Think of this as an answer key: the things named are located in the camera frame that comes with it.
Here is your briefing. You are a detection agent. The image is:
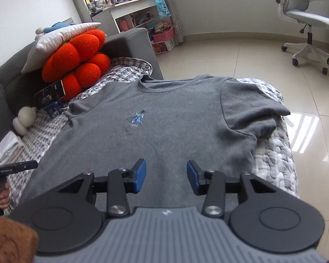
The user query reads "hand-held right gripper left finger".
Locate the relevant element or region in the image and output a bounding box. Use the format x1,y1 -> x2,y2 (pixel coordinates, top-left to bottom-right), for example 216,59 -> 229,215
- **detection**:
57,158 -> 147,217

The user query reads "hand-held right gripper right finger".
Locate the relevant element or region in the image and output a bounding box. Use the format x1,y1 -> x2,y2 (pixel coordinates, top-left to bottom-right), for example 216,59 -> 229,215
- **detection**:
186,159 -> 278,218

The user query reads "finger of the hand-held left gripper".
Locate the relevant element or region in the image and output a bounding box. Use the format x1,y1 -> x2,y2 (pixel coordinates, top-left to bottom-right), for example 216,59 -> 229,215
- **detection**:
21,160 -> 39,170

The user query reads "grey t-shirt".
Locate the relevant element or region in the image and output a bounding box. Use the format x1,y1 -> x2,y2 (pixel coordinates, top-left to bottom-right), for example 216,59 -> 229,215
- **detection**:
19,74 -> 291,211

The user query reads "white folded cloth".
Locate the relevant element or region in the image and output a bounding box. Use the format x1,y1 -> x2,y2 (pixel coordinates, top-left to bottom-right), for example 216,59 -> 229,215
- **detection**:
0,131 -> 24,167

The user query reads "white plush toy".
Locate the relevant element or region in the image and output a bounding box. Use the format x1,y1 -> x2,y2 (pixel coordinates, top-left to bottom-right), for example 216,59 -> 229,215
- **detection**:
12,106 -> 37,136

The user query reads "blue hair claw clip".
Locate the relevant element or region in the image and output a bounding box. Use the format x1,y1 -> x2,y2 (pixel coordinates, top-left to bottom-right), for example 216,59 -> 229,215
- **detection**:
42,100 -> 64,117

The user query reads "black smartphone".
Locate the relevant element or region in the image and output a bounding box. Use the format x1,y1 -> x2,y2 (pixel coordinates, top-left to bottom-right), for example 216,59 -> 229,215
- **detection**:
34,80 -> 66,109

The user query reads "orange plush cushion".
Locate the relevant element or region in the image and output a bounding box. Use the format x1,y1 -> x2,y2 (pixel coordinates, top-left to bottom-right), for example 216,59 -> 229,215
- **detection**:
42,29 -> 111,102

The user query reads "white pillow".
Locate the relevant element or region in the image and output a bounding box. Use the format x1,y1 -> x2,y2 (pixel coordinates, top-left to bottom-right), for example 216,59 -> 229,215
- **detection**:
21,22 -> 102,74

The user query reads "white printed storage box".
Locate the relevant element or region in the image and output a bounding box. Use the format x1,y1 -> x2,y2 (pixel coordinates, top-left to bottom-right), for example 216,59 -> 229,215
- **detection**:
152,39 -> 179,54

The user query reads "grey sofa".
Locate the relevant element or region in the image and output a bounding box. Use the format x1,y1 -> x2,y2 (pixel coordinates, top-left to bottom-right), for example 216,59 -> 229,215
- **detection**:
0,27 -> 164,154

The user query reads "pink plastic basket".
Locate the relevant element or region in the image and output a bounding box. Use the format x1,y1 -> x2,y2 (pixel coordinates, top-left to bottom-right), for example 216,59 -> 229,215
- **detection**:
151,27 -> 175,43

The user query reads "blue plush toy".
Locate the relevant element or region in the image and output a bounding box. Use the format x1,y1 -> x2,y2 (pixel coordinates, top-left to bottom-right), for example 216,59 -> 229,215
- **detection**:
34,20 -> 74,40

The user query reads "pink storage container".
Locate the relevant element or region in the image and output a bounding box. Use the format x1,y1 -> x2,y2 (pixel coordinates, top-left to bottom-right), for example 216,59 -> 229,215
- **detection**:
118,19 -> 132,32

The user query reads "light patterned curtain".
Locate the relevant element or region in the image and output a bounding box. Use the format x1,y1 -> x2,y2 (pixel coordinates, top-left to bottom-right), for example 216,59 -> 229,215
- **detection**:
141,0 -> 185,44

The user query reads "blue printed bag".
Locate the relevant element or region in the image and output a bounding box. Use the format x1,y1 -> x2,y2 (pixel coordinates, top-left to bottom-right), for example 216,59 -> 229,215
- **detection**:
154,0 -> 172,18

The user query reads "white shelf unit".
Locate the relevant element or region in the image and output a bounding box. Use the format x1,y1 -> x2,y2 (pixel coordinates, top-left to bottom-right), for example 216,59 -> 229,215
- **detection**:
77,0 -> 172,37

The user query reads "white office chair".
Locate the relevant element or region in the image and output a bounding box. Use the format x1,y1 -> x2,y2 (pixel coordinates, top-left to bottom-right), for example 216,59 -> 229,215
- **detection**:
274,0 -> 329,75

